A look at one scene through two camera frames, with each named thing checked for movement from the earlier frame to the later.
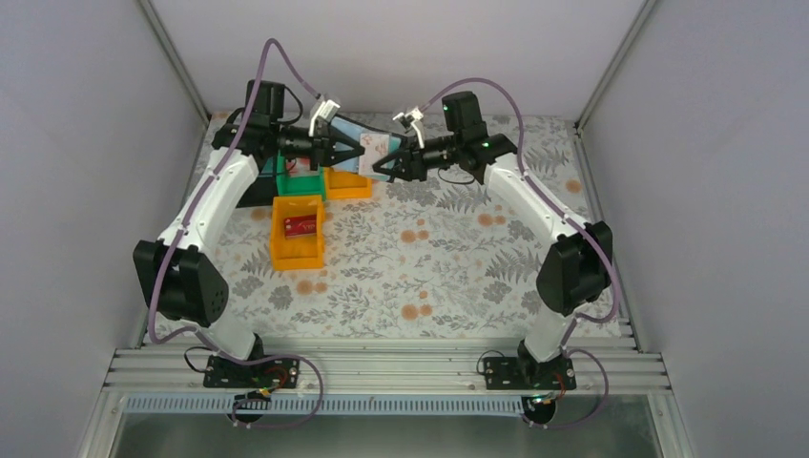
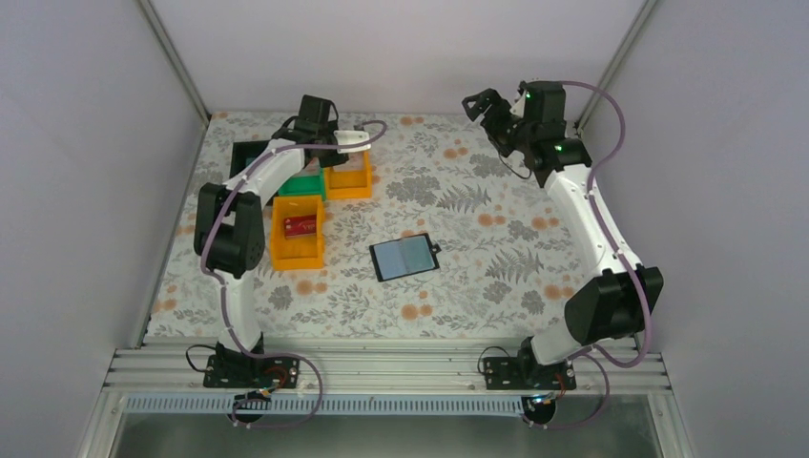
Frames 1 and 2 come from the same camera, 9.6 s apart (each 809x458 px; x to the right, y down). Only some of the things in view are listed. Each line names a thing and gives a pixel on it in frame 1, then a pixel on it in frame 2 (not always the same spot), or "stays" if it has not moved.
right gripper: [409, 160] to [495, 113]
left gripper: [324, 149] stays
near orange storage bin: [297, 253] stays
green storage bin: [299, 184] stays
